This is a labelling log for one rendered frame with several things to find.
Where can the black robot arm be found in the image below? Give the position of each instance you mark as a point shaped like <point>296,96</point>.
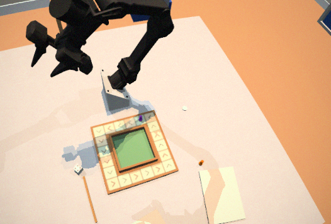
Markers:
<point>85,16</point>

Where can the white die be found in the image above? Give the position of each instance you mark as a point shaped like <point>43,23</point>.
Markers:
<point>78,169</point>

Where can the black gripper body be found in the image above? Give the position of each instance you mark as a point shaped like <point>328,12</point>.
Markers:
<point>37,33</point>

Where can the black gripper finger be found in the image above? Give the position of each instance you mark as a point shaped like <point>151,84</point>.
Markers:
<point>61,68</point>
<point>38,54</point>

